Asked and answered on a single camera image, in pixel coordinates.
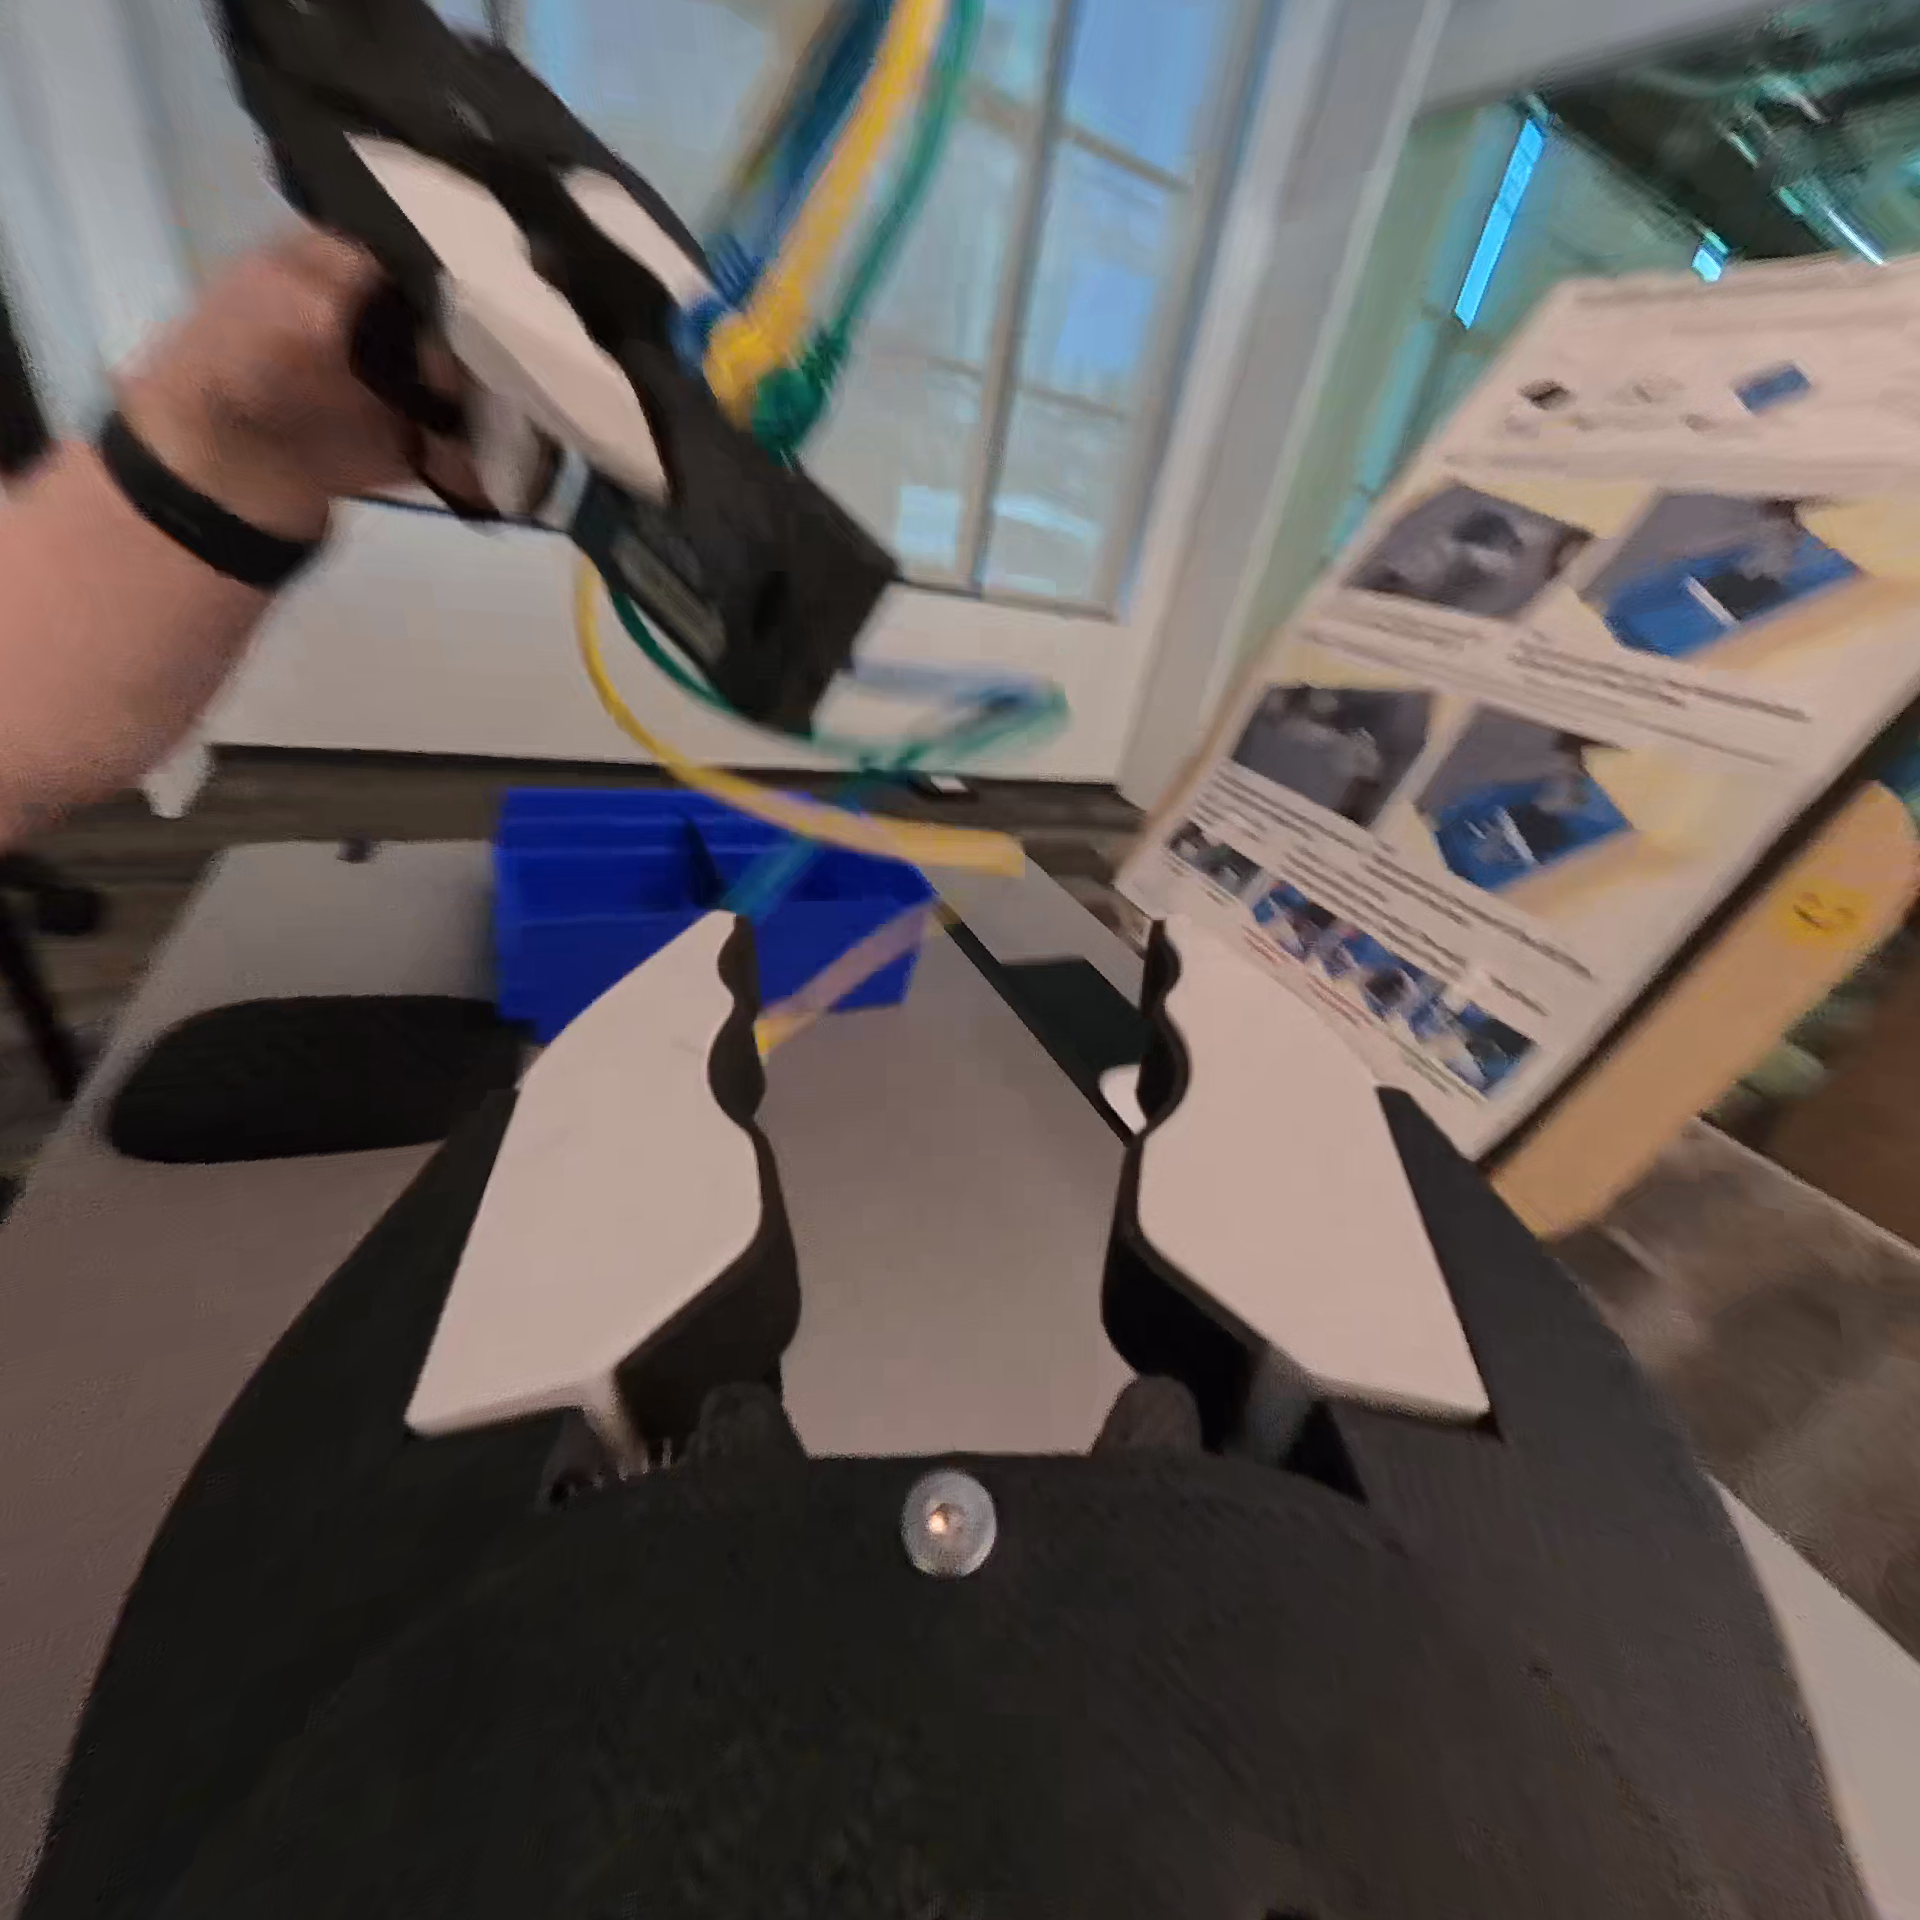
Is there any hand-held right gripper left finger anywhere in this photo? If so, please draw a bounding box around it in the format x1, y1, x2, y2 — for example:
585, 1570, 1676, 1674
402, 909, 804, 1455

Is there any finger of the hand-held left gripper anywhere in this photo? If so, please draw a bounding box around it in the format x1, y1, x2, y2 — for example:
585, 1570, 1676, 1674
346, 136, 673, 514
560, 163, 712, 304

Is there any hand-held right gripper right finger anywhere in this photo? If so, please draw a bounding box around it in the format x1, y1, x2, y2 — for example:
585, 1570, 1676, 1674
1099, 915, 1495, 1465

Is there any yellow ethernet cable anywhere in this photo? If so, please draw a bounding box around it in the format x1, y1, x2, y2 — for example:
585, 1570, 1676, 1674
575, 0, 1034, 1059

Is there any blue ethernet cable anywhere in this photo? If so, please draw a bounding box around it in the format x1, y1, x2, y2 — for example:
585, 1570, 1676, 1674
668, 0, 1074, 925

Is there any green ethernet cable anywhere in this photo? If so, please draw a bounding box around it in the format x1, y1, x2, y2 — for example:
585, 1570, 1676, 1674
600, 0, 1074, 811

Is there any black network switch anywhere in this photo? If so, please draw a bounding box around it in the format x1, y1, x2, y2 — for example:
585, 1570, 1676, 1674
569, 360, 899, 737

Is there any person's left forearm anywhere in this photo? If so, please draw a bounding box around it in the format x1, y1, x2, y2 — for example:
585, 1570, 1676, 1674
0, 450, 309, 841

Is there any person's left hand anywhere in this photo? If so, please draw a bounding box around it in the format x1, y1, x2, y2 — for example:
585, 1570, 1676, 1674
113, 232, 429, 531

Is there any blue plastic bin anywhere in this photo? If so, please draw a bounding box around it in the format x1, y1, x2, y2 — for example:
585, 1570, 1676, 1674
497, 786, 939, 1046

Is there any large window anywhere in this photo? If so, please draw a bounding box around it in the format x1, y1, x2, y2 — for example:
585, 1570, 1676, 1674
497, 0, 1292, 618

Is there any black office chair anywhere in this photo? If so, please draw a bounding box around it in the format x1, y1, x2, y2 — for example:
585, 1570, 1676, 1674
0, 855, 107, 1097

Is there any printed instruction sheet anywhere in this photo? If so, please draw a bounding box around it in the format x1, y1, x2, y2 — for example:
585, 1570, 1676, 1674
1119, 247, 1920, 1163

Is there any glass partition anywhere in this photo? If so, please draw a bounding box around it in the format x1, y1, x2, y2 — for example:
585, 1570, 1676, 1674
1319, 0, 1920, 513

